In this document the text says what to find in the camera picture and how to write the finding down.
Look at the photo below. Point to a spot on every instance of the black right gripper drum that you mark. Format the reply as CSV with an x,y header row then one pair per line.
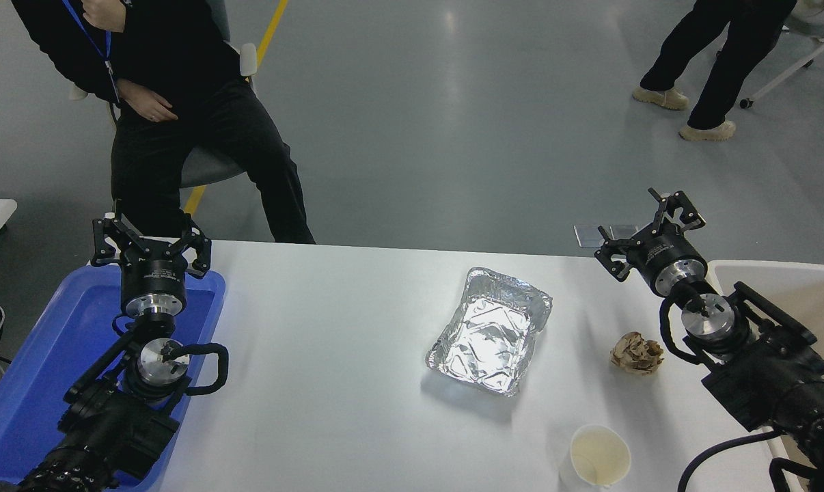
x,y
661,253

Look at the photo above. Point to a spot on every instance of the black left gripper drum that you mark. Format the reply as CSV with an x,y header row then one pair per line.
x,y
154,273

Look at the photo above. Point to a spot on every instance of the white paper cup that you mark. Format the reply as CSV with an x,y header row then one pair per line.
x,y
598,456

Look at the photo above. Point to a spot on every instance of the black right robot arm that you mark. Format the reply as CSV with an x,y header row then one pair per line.
x,y
760,369

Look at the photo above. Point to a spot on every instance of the seated person's right hand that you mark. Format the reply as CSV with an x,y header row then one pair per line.
x,y
145,102

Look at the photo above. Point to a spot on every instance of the seated person's left hand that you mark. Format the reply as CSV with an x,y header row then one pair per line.
x,y
104,12

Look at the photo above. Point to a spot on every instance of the metal floor plate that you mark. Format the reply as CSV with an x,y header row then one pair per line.
x,y
624,231
589,236

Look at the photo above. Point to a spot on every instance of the grey office chair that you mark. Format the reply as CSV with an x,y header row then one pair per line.
x,y
210,164

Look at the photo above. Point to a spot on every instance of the crumpled tan paper ball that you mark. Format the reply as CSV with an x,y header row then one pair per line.
x,y
636,354

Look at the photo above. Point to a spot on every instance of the blue plastic tray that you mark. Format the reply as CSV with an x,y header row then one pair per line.
x,y
36,355

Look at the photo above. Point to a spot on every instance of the large pale bin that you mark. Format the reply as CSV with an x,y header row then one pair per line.
x,y
794,294

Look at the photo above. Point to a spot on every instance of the crumpled foil tray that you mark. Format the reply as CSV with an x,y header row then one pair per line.
x,y
487,335

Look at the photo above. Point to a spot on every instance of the standing person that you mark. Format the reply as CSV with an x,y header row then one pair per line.
x,y
719,68

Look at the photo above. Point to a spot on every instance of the seated person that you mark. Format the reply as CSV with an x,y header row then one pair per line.
x,y
180,55

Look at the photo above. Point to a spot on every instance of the white wheeled chair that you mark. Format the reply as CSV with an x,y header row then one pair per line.
x,y
812,20

